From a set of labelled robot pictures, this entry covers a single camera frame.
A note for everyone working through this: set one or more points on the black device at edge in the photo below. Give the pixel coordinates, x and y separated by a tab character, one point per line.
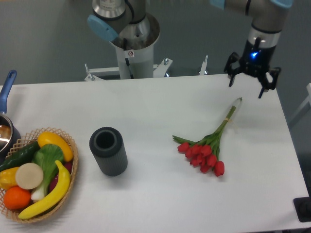
303	208

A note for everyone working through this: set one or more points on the dark grey ribbed vase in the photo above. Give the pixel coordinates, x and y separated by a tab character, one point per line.
107	147

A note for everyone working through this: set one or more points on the yellow bell pepper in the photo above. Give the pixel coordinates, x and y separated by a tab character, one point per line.
7	178

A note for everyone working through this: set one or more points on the orange fruit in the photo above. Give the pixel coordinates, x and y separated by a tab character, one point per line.
16	198

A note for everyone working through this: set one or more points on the beige round disc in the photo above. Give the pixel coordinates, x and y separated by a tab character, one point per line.
29	176

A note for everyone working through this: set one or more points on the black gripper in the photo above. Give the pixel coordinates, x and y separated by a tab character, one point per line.
255	60

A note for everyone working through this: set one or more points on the yellow squash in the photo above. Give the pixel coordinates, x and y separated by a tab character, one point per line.
52	138

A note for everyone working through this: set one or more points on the woven wicker basket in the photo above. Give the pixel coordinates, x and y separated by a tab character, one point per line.
22	142

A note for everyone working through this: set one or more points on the dark green cucumber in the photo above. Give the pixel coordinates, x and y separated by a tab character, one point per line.
20	157

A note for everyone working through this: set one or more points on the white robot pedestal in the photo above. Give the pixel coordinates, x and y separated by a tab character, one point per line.
132	64

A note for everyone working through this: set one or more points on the green bok choy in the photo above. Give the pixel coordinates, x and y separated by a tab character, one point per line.
45	158

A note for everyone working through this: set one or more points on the red tulip bouquet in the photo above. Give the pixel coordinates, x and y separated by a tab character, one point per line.
205	153

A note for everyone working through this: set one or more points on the white furniture leg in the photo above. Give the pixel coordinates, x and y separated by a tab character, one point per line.
302	109

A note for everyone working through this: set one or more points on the blue handled saucepan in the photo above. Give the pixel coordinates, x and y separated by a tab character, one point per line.
8	133

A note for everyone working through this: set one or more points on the yellow banana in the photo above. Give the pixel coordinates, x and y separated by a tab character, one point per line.
52	198

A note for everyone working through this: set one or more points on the dark red vegetable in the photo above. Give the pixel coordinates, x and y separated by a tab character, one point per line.
53	183

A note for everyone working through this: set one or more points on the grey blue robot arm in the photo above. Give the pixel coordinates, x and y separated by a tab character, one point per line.
133	32

